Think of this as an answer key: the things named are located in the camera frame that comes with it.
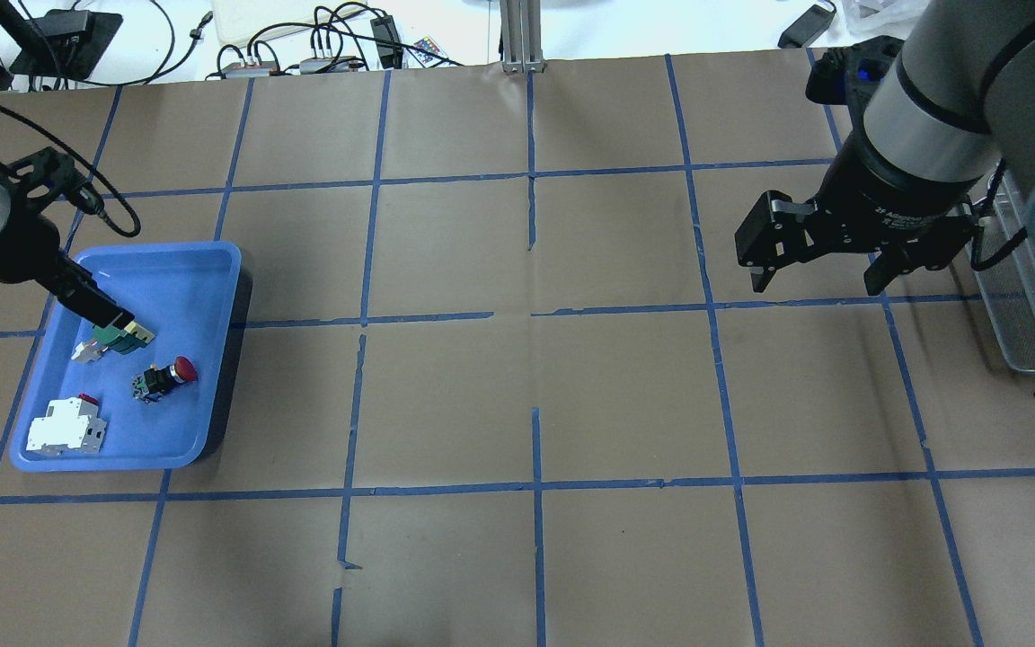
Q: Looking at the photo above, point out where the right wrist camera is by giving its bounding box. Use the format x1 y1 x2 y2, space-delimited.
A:
805 34 905 115

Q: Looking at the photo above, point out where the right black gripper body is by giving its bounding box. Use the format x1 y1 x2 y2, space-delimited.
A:
805 135 978 270

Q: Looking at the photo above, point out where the blue plastic tray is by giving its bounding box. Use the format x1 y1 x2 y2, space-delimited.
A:
7 241 253 474

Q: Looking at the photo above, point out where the black tablet stand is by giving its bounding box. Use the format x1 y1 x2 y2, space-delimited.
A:
0 1 124 82

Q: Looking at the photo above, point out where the green yellow terminal block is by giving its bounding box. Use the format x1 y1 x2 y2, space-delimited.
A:
91 321 155 355

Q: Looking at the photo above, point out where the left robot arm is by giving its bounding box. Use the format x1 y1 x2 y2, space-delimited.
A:
0 147 135 329

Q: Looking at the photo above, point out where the aluminium frame post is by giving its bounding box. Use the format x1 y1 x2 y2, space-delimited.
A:
500 0 545 75

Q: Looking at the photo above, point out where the white circuit breaker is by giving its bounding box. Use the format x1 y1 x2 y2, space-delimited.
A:
25 394 108 457

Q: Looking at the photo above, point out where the red emergency push button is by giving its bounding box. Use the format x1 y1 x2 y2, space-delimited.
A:
131 355 199 403

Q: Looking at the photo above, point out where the wire mesh shelf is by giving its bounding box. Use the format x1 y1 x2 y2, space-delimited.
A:
969 171 1035 376

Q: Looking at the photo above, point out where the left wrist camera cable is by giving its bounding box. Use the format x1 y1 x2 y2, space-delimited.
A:
0 94 141 239

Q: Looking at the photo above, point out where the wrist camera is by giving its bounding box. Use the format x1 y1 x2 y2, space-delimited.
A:
0 147 104 216
805 34 905 115

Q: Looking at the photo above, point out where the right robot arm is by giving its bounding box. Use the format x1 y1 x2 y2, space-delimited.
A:
735 1 1035 296

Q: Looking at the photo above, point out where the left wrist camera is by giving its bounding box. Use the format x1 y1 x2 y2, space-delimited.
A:
0 147 104 216

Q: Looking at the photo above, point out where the black power adapter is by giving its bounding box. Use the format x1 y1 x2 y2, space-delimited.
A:
776 1 837 49

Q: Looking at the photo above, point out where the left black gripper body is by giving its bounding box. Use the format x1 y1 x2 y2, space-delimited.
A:
0 202 71 296

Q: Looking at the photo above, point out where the small white connector part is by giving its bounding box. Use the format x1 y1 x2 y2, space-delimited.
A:
71 341 107 364

